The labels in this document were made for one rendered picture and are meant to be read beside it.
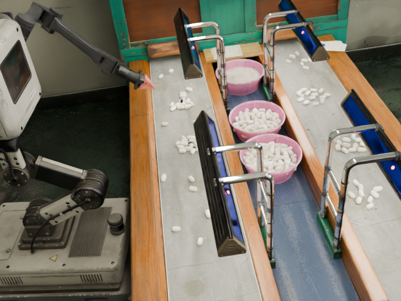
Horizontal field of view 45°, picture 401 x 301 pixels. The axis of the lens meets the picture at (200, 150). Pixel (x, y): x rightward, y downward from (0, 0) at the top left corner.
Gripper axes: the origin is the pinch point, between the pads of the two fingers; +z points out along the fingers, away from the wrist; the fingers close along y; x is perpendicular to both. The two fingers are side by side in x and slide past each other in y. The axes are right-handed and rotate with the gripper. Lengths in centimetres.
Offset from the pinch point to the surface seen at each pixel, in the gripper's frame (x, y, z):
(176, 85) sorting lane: 2.6, 20.8, 16.5
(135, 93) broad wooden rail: 14.7, 13.4, -2.1
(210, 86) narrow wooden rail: -10.7, 11.0, 29.1
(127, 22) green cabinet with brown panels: -3, 52, -18
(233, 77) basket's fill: -17, 23, 42
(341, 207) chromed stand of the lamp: -42, -100, 45
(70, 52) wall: 72, 135, -28
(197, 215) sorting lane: 2, -78, 20
